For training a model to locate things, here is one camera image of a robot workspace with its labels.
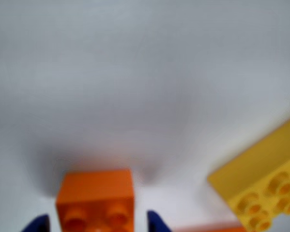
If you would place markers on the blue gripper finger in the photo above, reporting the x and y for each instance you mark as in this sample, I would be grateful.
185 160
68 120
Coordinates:
157 223
39 224

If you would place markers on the orange two-by-four block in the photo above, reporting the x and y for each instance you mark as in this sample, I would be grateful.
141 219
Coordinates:
207 228

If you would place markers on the orange two-by-two block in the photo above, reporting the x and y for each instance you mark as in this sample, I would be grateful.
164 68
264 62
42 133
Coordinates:
96 193

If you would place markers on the yellow two-by-four block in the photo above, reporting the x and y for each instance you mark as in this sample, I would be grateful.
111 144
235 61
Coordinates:
261 169

